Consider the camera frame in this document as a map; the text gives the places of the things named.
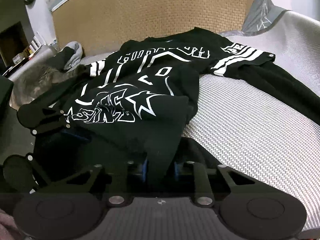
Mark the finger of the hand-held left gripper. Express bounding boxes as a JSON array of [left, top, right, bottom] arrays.
[[26, 154, 65, 188], [32, 105, 89, 142]]

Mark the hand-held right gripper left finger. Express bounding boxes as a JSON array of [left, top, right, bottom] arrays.
[[54, 159, 149, 207]]

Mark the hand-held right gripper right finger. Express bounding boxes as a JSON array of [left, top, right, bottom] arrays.
[[174, 160, 278, 207]]

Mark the black printed t-shirt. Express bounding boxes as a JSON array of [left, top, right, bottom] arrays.
[[47, 26, 275, 188]]

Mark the grey and black clothes pile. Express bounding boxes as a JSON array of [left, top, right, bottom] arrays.
[[56, 41, 83, 71]]

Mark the grey and ginger cat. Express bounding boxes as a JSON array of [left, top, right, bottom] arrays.
[[10, 64, 87, 110]]

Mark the white rack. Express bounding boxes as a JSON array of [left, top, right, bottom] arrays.
[[29, 31, 47, 53]]

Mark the dark wooden cabinet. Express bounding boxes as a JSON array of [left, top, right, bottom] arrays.
[[0, 21, 29, 68]]

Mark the folded woven rattan mattress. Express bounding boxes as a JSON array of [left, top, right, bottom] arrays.
[[51, 0, 258, 57]]

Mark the grey patterned pillow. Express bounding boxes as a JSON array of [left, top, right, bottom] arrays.
[[241, 0, 294, 35]]

